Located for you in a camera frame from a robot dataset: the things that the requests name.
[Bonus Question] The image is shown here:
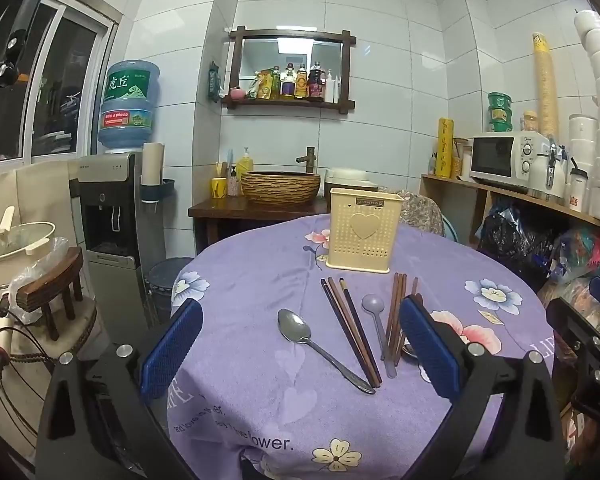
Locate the dark wooden stool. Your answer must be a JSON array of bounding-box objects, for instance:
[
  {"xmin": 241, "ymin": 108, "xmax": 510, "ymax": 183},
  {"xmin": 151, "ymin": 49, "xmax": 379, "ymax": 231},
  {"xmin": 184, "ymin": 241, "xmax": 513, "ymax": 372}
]
[{"xmin": 16, "ymin": 247, "xmax": 85, "ymax": 342}]

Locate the white tumbler with black lid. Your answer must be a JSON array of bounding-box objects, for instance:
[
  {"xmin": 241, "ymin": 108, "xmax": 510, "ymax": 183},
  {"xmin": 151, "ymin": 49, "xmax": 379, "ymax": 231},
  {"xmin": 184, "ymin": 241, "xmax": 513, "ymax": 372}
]
[{"xmin": 568, "ymin": 160, "xmax": 590, "ymax": 213}]

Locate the white electric kettle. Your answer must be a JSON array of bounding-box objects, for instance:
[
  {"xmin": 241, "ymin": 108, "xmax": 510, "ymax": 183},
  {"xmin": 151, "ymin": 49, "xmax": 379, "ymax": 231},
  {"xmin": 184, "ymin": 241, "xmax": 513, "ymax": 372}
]
[{"xmin": 527, "ymin": 142, "xmax": 568, "ymax": 201}]

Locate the wooden shelf unit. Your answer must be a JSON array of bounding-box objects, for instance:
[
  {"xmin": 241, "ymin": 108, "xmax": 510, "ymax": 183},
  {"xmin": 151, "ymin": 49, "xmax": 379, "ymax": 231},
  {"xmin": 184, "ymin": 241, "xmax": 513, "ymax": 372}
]
[{"xmin": 420, "ymin": 174, "xmax": 600, "ymax": 263}]

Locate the beige drum stool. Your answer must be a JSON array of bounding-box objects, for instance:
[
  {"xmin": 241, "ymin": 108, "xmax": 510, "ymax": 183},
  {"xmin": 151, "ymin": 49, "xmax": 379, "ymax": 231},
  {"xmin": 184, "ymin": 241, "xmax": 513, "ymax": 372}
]
[{"xmin": 0, "ymin": 300, "xmax": 103, "ymax": 461}]

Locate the bottle with purple label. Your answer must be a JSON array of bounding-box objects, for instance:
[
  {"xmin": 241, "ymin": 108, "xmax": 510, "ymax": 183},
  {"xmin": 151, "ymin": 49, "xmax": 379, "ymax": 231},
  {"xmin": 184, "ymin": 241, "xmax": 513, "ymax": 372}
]
[{"xmin": 281, "ymin": 62, "xmax": 297, "ymax": 100}]

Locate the dark waste bin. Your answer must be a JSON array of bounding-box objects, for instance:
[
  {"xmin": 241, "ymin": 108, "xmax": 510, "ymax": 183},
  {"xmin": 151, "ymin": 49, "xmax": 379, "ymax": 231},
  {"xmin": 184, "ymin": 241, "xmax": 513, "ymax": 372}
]
[{"xmin": 145, "ymin": 257, "xmax": 196, "ymax": 326}]

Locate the grey plastic spoon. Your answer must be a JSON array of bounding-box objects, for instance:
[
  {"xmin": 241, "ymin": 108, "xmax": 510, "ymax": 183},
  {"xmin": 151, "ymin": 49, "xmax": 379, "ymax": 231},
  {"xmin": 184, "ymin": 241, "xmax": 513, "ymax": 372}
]
[{"xmin": 361, "ymin": 294, "xmax": 398, "ymax": 380}]

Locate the clear plastic bag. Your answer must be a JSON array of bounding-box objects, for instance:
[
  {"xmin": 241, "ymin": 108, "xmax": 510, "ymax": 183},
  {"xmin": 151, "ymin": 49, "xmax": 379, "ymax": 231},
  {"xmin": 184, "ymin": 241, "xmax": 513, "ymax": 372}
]
[{"xmin": 7, "ymin": 237, "xmax": 73, "ymax": 326}]

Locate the dark sauce bottle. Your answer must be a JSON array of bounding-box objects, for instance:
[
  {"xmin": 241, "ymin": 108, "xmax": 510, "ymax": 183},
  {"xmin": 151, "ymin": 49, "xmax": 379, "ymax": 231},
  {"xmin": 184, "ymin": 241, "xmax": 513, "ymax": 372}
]
[{"xmin": 307, "ymin": 61, "xmax": 326, "ymax": 101}]

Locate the yellow packet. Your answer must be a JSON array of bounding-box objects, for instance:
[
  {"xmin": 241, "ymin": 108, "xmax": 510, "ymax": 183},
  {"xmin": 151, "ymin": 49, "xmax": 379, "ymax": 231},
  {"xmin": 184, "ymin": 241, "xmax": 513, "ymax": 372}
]
[{"xmin": 253, "ymin": 71, "xmax": 273, "ymax": 100}]

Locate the sliding window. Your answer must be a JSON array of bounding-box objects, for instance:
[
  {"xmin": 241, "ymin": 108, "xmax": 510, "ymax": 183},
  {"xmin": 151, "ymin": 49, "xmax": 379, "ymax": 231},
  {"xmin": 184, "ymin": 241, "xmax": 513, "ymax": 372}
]
[{"xmin": 0, "ymin": 0, "xmax": 119, "ymax": 166}]

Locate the short stack of white tubs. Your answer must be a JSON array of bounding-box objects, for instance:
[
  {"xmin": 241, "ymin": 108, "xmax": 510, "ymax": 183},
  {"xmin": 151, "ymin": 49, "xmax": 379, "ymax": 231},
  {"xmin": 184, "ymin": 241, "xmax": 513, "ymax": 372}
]
[{"xmin": 567, "ymin": 114, "xmax": 599, "ymax": 172}]

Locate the cream plastic utensil holder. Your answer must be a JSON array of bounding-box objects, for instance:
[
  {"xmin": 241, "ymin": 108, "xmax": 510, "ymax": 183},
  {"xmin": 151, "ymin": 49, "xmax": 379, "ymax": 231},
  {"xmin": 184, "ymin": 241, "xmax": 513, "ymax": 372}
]
[{"xmin": 326, "ymin": 187, "xmax": 405, "ymax": 275}]

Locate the brown rice cooker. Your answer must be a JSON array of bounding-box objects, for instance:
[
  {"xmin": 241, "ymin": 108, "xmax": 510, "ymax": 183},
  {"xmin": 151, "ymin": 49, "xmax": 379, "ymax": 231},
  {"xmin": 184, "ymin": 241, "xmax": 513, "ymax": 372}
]
[{"xmin": 325, "ymin": 167, "xmax": 374, "ymax": 199}]

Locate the green hanging packet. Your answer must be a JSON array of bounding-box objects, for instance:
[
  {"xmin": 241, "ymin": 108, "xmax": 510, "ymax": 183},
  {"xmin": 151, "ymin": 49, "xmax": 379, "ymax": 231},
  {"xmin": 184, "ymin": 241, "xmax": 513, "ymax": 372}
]
[{"xmin": 207, "ymin": 61, "xmax": 222, "ymax": 104}]

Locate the floral patterned cloth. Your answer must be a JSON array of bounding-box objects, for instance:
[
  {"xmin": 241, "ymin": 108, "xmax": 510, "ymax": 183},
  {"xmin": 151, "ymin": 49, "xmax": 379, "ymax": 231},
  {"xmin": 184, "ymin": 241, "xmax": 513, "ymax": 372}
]
[{"xmin": 380, "ymin": 189, "xmax": 446, "ymax": 237}]

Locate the yellow tall package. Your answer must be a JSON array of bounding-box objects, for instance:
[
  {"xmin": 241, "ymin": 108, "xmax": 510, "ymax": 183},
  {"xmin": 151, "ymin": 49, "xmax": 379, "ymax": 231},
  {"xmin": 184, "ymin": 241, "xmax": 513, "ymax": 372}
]
[{"xmin": 437, "ymin": 117, "xmax": 455, "ymax": 180}]

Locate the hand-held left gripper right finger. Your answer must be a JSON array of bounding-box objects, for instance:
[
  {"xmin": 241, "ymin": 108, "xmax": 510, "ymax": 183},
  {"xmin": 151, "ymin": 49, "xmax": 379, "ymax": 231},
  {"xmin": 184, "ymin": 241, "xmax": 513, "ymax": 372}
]
[{"xmin": 395, "ymin": 296, "xmax": 566, "ymax": 480}]

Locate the grey cup holder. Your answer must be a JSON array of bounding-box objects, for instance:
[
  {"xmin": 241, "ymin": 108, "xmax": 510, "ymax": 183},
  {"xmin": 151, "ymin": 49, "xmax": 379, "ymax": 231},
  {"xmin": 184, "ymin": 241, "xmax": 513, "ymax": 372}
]
[{"xmin": 140, "ymin": 178, "xmax": 176, "ymax": 204}]

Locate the dark wooden washstand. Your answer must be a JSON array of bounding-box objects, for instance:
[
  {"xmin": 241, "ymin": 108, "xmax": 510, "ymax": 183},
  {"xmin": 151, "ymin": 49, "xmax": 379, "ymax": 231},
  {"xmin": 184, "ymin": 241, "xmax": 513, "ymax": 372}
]
[{"xmin": 187, "ymin": 195, "xmax": 331, "ymax": 257}]

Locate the white microwave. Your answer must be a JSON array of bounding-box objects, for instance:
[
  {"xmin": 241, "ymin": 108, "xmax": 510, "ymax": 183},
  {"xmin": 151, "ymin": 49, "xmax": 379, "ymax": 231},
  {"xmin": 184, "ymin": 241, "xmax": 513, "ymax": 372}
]
[{"xmin": 469, "ymin": 131, "xmax": 551, "ymax": 189}]

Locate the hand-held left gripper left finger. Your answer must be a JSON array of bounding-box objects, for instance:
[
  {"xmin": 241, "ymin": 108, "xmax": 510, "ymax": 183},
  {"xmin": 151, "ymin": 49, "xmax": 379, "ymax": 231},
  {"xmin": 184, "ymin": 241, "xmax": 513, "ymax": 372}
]
[{"xmin": 35, "ymin": 300, "xmax": 204, "ymax": 480}]

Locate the blue water jug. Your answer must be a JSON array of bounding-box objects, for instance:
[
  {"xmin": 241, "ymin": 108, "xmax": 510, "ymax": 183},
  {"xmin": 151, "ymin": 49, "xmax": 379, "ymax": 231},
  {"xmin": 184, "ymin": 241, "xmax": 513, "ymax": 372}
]
[{"xmin": 98, "ymin": 59, "xmax": 161, "ymax": 154}]

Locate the purple floral tablecloth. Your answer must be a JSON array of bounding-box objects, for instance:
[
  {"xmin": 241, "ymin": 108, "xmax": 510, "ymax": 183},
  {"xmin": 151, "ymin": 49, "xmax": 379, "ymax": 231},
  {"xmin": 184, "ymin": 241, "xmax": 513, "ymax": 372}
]
[{"xmin": 167, "ymin": 212, "xmax": 553, "ymax": 480}]

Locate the white corded tool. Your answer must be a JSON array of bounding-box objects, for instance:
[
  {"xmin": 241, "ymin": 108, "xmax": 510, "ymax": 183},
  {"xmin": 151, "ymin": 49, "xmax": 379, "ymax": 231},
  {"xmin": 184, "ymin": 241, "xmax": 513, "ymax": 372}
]
[{"xmin": 0, "ymin": 300, "xmax": 17, "ymax": 367}]

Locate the glass jar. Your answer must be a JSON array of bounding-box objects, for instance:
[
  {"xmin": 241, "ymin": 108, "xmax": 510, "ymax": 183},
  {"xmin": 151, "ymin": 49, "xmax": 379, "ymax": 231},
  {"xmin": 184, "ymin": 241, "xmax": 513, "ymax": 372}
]
[{"xmin": 452, "ymin": 137, "xmax": 470, "ymax": 181}]

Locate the dark wooden chopstick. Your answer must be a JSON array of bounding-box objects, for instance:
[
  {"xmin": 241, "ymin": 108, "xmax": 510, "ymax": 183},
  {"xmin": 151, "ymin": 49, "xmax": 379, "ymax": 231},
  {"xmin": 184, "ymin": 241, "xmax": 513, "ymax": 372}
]
[{"xmin": 321, "ymin": 278, "xmax": 377, "ymax": 392}]

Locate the colourful plastic bag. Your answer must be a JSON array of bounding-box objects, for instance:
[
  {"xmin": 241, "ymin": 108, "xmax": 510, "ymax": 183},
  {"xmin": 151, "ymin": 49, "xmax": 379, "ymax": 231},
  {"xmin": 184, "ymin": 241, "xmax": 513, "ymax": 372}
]
[{"xmin": 550, "ymin": 225, "xmax": 600, "ymax": 286}]

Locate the grey water dispenser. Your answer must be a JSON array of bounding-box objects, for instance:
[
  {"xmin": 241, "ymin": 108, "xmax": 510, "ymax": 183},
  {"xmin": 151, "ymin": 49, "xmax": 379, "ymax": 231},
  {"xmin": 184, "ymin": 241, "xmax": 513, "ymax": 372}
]
[{"xmin": 70, "ymin": 152, "xmax": 167, "ymax": 332}]

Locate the large metal spoon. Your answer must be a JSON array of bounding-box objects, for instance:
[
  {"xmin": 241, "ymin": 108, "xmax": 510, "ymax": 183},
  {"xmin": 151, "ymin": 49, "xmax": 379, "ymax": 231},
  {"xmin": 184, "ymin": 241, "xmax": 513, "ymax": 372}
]
[{"xmin": 277, "ymin": 308, "xmax": 377, "ymax": 396}]

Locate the woven brown basin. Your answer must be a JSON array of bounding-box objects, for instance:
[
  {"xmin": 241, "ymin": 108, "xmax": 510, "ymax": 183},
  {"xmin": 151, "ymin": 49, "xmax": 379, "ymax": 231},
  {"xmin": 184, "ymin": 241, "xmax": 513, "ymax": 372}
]
[{"xmin": 241, "ymin": 171, "xmax": 322, "ymax": 206}]

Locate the cream pot with glass lid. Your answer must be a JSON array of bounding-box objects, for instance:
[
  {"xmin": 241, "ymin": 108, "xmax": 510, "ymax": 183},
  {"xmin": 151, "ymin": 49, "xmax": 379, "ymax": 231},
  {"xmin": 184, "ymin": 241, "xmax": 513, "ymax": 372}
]
[{"xmin": 0, "ymin": 205, "xmax": 57, "ymax": 306}]

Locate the wooden framed mirror shelf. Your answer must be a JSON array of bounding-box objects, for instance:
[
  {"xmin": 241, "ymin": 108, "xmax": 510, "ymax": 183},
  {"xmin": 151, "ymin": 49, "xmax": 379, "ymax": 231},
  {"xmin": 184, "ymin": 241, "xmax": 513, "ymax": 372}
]
[{"xmin": 222, "ymin": 25, "xmax": 357, "ymax": 116}]

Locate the clear bag of colourful goods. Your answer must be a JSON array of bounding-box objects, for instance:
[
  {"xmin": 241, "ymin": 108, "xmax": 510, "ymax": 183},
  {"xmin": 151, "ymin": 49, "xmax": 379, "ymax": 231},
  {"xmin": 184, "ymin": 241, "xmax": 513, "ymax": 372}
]
[{"xmin": 537, "ymin": 275, "xmax": 600, "ymax": 343}]

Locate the black plastic bag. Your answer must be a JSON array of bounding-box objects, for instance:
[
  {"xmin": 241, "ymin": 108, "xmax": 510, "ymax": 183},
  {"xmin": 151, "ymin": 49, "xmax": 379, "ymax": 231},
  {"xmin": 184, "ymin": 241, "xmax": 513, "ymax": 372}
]
[{"xmin": 477, "ymin": 200, "xmax": 557, "ymax": 292}]

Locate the stack of yellow paper cups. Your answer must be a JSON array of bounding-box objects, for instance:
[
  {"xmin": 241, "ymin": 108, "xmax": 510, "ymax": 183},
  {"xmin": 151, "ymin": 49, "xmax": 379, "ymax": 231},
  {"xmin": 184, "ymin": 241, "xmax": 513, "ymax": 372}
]
[{"xmin": 532, "ymin": 32, "xmax": 560, "ymax": 142}]

